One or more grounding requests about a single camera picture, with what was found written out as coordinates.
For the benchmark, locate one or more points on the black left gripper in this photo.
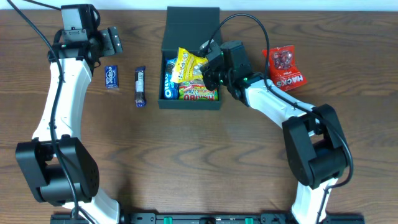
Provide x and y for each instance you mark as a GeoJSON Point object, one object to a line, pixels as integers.
{"type": "Point", "coordinates": [109, 40]}

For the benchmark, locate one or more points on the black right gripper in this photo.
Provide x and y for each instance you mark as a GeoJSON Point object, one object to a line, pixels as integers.
{"type": "Point", "coordinates": [208, 73]}

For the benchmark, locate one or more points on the yellow Hacks candy bag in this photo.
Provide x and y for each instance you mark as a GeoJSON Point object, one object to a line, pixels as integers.
{"type": "Point", "coordinates": [187, 66]}

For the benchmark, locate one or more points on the green Haribo candy bag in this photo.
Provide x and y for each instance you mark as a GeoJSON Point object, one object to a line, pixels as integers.
{"type": "Point", "coordinates": [195, 90]}

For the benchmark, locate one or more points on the red Hacks candy bag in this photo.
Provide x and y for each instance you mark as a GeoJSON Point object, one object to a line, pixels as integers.
{"type": "Point", "coordinates": [282, 68]}

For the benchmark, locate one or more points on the blue Oreo cookie pack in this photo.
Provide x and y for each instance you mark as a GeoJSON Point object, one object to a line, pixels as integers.
{"type": "Point", "coordinates": [170, 87]}

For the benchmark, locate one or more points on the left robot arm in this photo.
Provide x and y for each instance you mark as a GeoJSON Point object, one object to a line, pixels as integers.
{"type": "Point", "coordinates": [57, 167]}

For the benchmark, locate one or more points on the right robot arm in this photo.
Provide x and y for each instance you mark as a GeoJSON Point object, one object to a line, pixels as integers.
{"type": "Point", "coordinates": [316, 147]}

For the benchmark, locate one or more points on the blue Eclipse mints tin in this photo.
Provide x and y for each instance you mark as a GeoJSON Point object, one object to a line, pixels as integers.
{"type": "Point", "coordinates": [111, 76]}

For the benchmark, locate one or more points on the dark blue chocolate bar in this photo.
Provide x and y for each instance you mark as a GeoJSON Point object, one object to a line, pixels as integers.
{"type": "Point", "coordinates": [140, 98]}

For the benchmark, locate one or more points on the dark green open box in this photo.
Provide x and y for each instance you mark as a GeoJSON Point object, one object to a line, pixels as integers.
{"type": "Point", "coordinates": [189, 28]}

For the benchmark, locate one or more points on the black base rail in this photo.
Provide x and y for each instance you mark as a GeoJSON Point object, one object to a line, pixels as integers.
{"type": "Point", "coordinates": [264, 218]}

